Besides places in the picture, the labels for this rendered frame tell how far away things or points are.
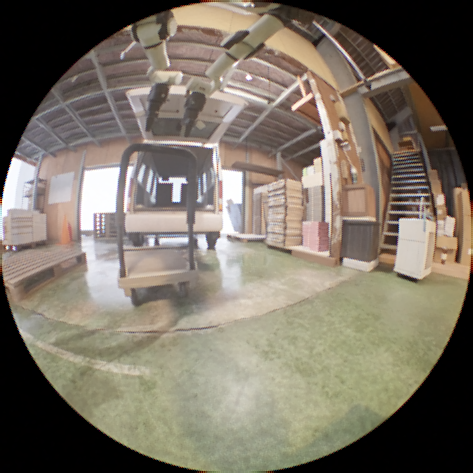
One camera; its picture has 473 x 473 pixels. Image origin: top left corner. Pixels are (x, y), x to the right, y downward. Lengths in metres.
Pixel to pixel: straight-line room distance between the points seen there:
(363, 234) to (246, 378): 1.53
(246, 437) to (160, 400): 0.22
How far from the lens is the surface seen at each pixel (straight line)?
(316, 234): 1.99
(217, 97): 1.73
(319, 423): 0.46
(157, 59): 0.68
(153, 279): 0.68
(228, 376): 0.49
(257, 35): 0.70
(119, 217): 0.65
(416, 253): 1.61
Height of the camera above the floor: 0.42
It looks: 5 degrees down
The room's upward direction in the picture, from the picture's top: 1 degrees clockwise
